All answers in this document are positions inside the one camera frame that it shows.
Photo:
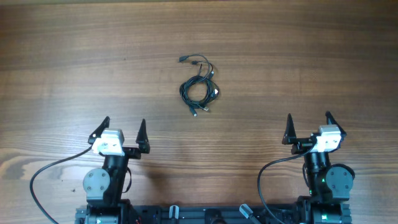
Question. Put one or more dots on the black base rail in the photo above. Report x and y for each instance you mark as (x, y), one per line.
(286, 213)

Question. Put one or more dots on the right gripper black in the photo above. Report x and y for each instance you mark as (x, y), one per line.
(302, 145)

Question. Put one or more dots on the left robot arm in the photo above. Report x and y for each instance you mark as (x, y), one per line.
(104, 185)

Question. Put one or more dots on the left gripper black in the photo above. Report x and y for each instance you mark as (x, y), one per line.
(140, 139)

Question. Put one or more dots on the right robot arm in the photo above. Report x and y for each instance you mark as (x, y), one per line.
(329, 184)

